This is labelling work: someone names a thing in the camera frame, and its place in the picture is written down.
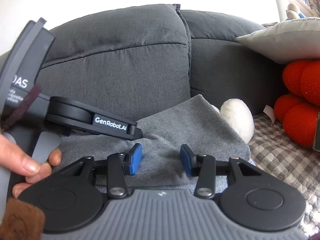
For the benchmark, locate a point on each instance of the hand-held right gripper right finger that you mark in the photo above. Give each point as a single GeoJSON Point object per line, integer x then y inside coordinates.
{"type": "Point", "coordinates": [186, 161]}

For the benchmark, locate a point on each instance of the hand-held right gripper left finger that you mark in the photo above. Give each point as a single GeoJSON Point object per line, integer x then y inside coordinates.
{"type": "Point", "coordinates": [135, 158]}

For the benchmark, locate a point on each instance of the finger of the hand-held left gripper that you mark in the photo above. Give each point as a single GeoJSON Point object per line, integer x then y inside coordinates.
{"type": "Point", "coordinates": [112, 127]}

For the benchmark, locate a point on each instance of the grey t-shirt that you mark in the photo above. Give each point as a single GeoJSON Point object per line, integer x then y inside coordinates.
{"type": "Point", "coordinates": [175, 125]}

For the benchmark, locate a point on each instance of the person's left hand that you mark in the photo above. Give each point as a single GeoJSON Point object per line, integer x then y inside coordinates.
{"type": "Point", "coordinates": [17, 157]}

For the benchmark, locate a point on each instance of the white plush toy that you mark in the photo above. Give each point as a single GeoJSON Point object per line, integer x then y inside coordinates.
{"type": "Point", "coordinates": [237, 117]}

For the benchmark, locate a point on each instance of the grey sofa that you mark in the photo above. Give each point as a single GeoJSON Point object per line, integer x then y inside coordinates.
{"type": "Point", "coordinates": [125, 55]}

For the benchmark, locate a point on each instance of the grey checked quilted blanket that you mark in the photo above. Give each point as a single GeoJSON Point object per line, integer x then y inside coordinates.
{"type": "Point", "coordinates": [282, 160]}

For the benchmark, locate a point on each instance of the orange pumpkin cushion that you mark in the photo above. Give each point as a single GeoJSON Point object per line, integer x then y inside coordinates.
{"type": "Point", "coordinates": [300, 120]}

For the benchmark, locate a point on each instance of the brown fuzzy cuff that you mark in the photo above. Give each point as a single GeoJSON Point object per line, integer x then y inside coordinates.
{"type": "Point", "coordinates": [20, 220]}

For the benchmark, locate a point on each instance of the smartphone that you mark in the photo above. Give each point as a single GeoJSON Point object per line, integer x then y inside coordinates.
{"type": "Point", "coordinates": [317, 132]}

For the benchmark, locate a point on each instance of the white pillow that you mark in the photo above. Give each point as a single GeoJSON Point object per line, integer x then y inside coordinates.
{"type": "Point", "coordinates": [287, 40]}

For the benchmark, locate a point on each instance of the blue plush toy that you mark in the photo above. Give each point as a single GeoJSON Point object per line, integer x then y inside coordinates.
{"type": "Point", "coordinates": [293, 11]}

